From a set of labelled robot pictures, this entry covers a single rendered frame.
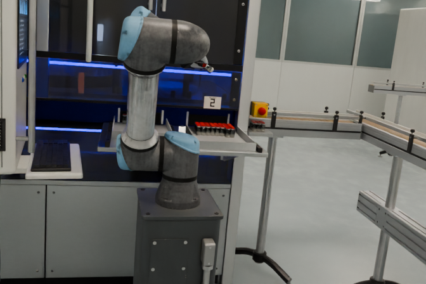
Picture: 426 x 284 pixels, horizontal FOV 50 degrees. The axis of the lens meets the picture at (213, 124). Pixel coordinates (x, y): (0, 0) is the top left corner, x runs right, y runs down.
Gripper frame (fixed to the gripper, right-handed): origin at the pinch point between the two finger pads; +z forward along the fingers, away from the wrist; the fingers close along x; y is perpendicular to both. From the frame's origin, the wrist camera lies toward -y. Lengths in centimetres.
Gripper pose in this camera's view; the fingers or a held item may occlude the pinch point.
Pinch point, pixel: (203, 64)
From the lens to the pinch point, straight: 183.2
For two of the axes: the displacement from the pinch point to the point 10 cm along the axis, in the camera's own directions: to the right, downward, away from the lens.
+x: -7.1, 6.0, 3.6
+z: 6.5, 3.9, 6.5
